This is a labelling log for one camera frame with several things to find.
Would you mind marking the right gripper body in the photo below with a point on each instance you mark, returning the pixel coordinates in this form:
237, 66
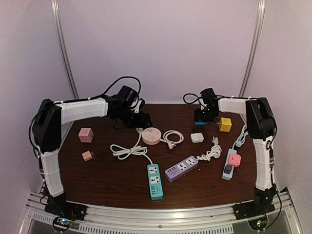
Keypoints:
207, 115

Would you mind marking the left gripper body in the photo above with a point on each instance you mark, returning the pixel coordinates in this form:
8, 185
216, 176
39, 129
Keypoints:
132, 121

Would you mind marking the blue white cube socket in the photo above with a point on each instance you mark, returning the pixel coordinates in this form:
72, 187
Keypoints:
200, 123

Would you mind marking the pink round power strip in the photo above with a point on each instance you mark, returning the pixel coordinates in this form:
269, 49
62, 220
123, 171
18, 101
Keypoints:
151, 136

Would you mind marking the yellow cube socket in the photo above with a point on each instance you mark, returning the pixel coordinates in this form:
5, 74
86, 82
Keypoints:
224, 124

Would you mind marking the white square plug adapter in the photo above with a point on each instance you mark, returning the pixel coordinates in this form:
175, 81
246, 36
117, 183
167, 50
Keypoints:
197, 137

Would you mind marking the pink square plug adapter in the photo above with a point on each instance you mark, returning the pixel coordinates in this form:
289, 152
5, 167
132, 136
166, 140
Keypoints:
234, 160

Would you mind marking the pink cube socket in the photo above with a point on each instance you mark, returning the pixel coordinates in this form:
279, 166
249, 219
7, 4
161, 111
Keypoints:
86, 135

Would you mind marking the black plug adapter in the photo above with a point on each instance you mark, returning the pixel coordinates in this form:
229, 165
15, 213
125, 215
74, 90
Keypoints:
228, 169

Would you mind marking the purple power strip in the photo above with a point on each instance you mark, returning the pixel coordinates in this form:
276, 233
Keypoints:
181, 168

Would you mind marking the grey blue power strip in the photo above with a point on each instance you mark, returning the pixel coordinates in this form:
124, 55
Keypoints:
228, 176

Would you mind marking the small pink plug adapter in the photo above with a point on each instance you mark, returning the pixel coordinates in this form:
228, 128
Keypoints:
87, 156

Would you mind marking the teal power strip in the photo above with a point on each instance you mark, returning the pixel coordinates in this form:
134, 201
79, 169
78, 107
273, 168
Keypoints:
154, 179

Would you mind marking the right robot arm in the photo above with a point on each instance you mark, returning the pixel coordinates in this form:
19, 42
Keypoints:
261, 127

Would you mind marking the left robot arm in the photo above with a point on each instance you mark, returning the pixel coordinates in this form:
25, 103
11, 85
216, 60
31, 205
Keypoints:
45, 134

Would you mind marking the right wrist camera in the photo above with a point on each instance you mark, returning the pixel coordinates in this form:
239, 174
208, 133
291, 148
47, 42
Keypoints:
208, 95

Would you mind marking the front aluminium rail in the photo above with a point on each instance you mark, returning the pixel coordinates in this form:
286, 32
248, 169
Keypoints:
206, 220

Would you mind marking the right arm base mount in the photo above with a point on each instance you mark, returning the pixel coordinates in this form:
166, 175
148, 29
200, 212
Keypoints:
249, 210

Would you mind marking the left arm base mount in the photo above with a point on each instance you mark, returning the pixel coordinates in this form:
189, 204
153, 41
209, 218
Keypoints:
71, 211

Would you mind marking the right aluminium frame post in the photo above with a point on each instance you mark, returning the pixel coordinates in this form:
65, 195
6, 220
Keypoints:
258, 26

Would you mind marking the aluminium frame post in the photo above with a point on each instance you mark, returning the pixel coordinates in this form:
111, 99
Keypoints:
258, 26
63, 49

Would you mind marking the left aluminium frame post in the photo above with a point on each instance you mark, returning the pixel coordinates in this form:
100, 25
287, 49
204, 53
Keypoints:
63, 49

